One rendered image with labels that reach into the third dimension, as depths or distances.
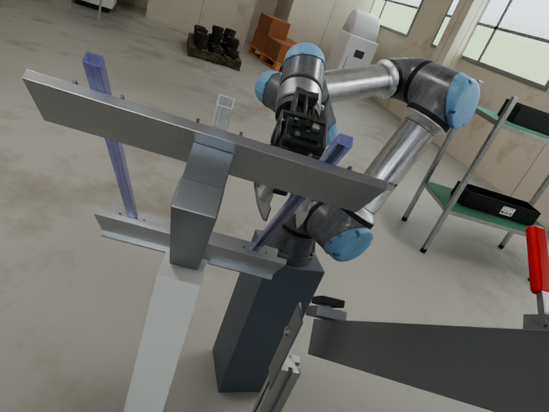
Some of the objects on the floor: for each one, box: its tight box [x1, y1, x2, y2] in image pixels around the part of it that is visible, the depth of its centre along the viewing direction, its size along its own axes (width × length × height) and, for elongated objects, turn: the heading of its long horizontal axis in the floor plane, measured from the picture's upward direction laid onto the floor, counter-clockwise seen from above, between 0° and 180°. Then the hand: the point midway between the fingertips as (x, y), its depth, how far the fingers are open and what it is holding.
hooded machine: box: [325, 9, 380, 70], centre depth 753 cm, size 66×59×131 cm
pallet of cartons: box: [248, 12, 297, 72], centre depth 739 cm, size 129×98×72 cm
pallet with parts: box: [187, 25, 242, 71], centre depth 624 cm, size 81×117×42 cm
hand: (280, 219), depth 57 cm, fingers open, 3 cm apart
